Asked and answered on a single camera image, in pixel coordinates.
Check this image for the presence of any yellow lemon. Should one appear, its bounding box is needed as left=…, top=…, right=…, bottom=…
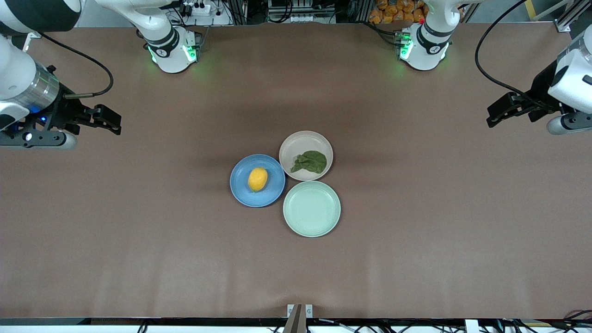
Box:
left=247, top=167, right=269, bottom=192

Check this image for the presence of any green lettuce leaf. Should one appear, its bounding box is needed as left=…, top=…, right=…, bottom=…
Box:
left=290, top=150, right=327, bottom=174

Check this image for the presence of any white power strip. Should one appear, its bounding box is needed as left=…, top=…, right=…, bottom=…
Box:
left=182, top=1, right=212, bottom=17

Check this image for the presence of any bag of orange snacks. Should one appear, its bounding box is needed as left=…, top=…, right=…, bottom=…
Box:
left=368, top=0, right=430, bottom=25

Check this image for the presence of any blue plate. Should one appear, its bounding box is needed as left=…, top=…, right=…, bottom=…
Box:
left=229, top=154, right=286, bottom=208

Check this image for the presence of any beige plate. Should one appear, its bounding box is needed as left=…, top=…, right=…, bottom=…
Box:
left=278, top=130, right=334, bottom=182

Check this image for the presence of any pale green plate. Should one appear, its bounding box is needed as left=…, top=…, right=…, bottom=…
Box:
left=283, top=180, right=341, bottom=238

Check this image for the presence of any brown table mat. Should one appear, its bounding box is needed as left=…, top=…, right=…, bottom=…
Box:
left=0, top=22, right=592, bottom=321

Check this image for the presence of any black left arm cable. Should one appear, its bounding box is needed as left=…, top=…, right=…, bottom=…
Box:
left=475, top=0, right=553, bottom=111

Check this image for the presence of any aluminium frame profile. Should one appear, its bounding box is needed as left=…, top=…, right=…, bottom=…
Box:
left=554, top=0, right=592, bottom=33

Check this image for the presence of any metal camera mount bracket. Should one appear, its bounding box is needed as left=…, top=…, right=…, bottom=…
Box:
left=283, top=304, right=314, bottom=333

